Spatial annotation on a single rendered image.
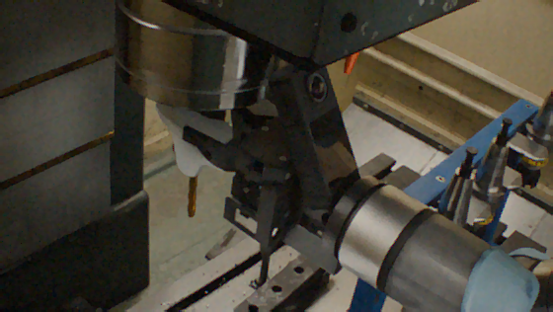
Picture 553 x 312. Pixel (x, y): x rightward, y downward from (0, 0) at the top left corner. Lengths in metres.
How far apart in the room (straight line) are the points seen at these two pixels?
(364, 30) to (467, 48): 1.24
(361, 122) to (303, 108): 1.29
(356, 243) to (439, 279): 0.07
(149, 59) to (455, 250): 0.27
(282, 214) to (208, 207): 1.28
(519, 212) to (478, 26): 0.44
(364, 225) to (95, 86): 0.72
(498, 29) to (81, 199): 0.94
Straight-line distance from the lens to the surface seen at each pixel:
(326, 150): 0.55
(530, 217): 1.68
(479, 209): 0.97
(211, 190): 1.94
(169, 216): 1.85
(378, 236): 0.53
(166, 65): 0.56
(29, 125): 1.12
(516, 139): 1.16
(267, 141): 0.59
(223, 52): 0.55
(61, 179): 1.23
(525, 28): 1.57
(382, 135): 1.80
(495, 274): 0.52
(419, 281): 0.52
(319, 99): 0.55
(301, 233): 0.60
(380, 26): 0.42
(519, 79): 1.61
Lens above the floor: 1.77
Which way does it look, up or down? 34 degrees down
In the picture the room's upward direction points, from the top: 8 degrees clockwise
